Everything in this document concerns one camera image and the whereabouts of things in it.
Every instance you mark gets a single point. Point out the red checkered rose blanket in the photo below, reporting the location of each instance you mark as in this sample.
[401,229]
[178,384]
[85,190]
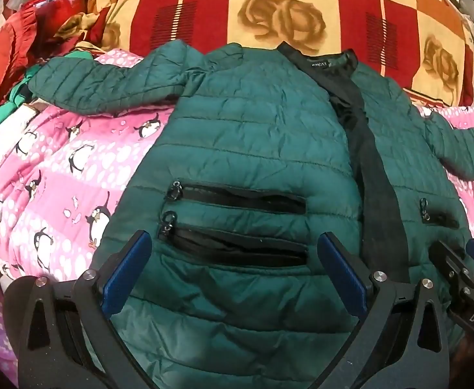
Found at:
[285,12]

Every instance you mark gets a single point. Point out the white cloth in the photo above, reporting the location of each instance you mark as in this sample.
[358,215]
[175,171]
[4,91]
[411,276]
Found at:
[6,137]

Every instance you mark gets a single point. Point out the red cloth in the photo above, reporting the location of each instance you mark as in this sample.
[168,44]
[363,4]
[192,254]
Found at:
[22,36]

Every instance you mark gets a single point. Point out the pink penguin blanket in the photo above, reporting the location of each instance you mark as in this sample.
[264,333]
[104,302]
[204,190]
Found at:
[58,178]

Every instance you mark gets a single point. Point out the green puffer jacket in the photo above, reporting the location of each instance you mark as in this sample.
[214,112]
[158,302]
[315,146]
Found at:
[253,137]

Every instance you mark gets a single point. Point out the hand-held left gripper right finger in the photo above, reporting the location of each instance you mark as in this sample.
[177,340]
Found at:
[342,271]

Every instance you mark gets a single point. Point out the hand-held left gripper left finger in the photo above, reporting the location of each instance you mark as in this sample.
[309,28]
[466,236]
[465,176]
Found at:
[126,269]

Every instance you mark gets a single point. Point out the green cloth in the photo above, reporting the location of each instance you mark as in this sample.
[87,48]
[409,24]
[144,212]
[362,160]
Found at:
[2,107]

